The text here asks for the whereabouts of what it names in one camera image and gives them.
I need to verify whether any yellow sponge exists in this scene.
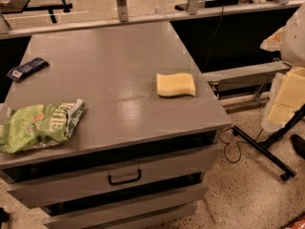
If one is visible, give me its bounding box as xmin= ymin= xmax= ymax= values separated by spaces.
xmin=156 ymin=73 xmax=196 ymax=97

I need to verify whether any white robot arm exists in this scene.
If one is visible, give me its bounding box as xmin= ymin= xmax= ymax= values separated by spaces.
xmin=260 ymin=4 xmax=305 ymax=132

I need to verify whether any blue rxbar blueberry wrapper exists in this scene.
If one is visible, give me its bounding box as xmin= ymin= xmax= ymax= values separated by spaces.
xmin=7 ymin=57 xmax=49 ymax=82

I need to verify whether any grey drawer cabinet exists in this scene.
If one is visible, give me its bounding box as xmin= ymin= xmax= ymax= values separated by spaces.
xmin=1 ymin=22 xmax=231 ymax=229

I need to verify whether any black stand base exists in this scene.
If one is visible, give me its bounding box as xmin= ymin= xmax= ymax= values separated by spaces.
xmin=232 ymin=102 xmax=305 ymax=182

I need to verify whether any green kettle chips bag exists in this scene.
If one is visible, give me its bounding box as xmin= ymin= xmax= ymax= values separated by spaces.
xmin=0 ymin=99 xmax=86 ymax=154

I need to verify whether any black floor cable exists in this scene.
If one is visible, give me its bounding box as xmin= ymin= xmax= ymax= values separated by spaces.
xmin=219 ymin=126 xmax=265 ymax=164

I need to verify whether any black drawer handle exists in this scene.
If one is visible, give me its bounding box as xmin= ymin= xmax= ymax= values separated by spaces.
xmin=108 ymin=169 xmax=142 ymax=186

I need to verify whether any grey metal rail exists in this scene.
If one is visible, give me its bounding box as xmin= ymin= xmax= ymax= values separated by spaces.
xmin=0 ymin=0 xmax=305 ymax=39

